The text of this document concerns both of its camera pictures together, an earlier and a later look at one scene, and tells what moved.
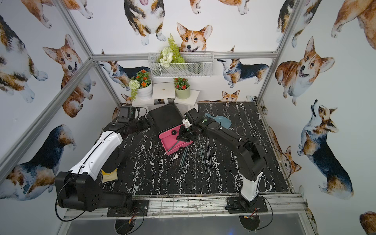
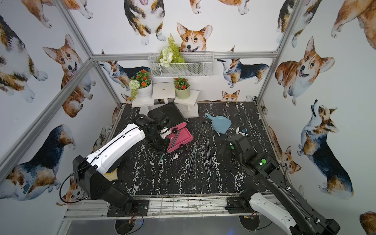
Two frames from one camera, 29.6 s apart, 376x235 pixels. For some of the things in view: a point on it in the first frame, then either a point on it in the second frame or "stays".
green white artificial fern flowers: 170,54 stays
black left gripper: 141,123 → 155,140
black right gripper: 181,136 → 227,152
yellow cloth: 107,177 stays
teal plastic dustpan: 223,121 stays
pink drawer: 170,143 stays
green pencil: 184,156 → 191,162
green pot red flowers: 182,88 stays
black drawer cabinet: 163,117 stays
